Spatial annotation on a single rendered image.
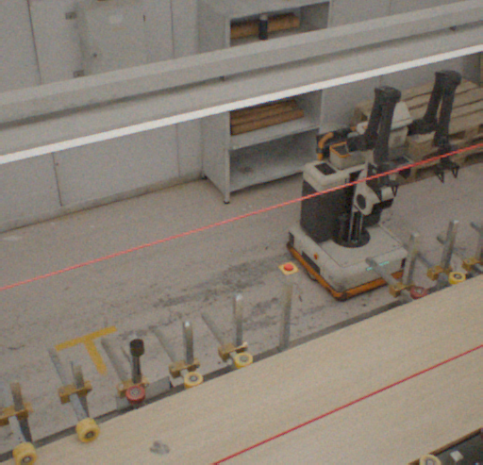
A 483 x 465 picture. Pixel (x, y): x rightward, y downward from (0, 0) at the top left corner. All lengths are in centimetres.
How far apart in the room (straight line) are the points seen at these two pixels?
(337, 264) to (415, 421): 190
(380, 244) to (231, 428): 237
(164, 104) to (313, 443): 156
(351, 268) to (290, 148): 184
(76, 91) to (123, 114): 15
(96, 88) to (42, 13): 317
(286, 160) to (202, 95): 409
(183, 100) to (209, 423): 147
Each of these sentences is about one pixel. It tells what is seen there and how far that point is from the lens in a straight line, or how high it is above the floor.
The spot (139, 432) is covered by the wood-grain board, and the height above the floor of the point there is 90.
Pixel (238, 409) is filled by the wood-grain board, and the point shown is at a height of 90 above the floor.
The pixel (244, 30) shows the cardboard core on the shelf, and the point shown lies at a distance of 561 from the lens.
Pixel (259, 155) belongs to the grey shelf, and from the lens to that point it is 632.
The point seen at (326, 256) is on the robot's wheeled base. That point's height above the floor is 28.
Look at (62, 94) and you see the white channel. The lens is 206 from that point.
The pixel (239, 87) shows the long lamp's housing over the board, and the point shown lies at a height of 237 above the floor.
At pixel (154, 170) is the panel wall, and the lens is 602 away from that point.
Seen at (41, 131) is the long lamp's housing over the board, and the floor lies 237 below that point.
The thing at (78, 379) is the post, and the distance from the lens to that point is 319.
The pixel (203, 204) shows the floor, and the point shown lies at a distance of 593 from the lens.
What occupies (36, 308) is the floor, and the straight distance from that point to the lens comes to 511.
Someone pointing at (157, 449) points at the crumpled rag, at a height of 91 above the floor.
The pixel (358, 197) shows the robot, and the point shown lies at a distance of 474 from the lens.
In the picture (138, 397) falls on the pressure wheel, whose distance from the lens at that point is 323.
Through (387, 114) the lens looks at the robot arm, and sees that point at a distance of 410.
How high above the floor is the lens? 333
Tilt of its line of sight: 36 degrees down
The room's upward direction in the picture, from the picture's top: 1 degrees clockwise
